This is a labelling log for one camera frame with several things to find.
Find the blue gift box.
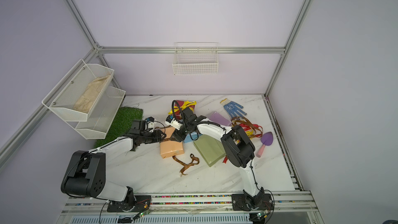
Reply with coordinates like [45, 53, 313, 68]
[183, 132, 201, 144]

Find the purple gift box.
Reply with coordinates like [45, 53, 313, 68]
[208, 111, 232, 126]

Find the orange gift box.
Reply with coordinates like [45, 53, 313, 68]
[160, 126, 184, 159]

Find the green gift box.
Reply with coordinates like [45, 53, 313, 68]
[193, 135, 226, 167]

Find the brown ribbon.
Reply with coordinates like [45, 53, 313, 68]
[172, 153, 200, 176]
[231, 117, 263, 139]

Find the yellow ribbon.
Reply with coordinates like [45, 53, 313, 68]
[169, 100, 197, 115]
[242, 125, 256, 139]

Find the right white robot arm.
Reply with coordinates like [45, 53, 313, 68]
[166, 100, 265, 210]

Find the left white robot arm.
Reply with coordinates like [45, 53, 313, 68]
[61, 117, 166, 203]

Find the red gift box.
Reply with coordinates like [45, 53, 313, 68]
[174, 100, 197, 112]

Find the yellow ribbon on red box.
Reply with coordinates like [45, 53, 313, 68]
[169, 100, 197, 115]

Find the green artificial grass mat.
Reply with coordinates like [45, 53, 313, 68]
[93, 107, 144, 148]

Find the lower white mesh shelf basket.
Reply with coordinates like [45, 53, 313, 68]
[73, 86, 125, 140]

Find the white mesh shelf basket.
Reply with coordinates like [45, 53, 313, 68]
[42, 59, 114, 122]
[73, 86, 125, 140]

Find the blue dotted work glove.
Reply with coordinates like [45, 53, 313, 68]
[220, 99, 247, 119]

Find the beige cloth in basket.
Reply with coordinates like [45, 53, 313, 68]
[73, 75, 110, 114]

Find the upper white mesh shelf basket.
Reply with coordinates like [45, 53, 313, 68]
[42, 59, 114, 122]

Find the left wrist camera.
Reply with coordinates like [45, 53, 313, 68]
[145, 117, 155, 132]

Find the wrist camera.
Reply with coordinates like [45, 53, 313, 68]
[165, 115, 182, 130]
[145, 117, 155, 132]

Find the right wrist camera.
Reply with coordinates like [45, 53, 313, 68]
[165, 115, 182, 130]

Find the white wire wall basket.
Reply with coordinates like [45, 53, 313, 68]
[172, 42, 219, 76]

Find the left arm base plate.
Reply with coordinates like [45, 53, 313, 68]
[107, 187, 152, 213]

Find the purple pink-handled spatula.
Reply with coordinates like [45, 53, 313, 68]
[256, 132, 274, 158]

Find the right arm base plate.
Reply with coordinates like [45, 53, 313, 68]
[231, 188, 275, 212]

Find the aluminium front rail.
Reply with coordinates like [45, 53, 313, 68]
[57, 191, 324, 224]

